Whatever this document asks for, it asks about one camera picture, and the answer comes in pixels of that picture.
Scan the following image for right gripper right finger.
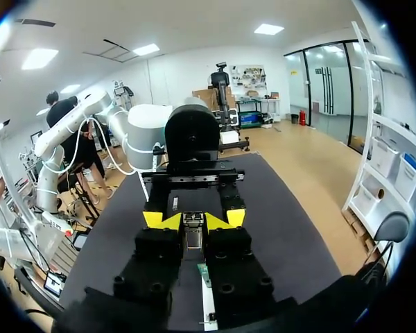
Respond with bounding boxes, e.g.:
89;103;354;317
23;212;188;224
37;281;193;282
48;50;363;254
204;212;296;327

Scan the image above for white stand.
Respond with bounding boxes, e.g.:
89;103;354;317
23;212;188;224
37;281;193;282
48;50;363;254
200;273;218;332

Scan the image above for silver network port cage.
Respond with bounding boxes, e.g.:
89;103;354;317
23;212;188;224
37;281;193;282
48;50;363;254
182;210;207;251

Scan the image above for small green circuit board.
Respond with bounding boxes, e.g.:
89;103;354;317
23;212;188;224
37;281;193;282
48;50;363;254
197;263;209;289

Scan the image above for white cable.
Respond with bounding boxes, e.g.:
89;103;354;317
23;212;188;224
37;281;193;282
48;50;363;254
69;116;160;176

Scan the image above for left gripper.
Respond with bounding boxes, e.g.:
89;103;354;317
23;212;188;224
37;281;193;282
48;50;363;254
141;103;248;230

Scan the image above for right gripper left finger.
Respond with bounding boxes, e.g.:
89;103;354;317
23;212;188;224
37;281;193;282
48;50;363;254
85;213;184;315

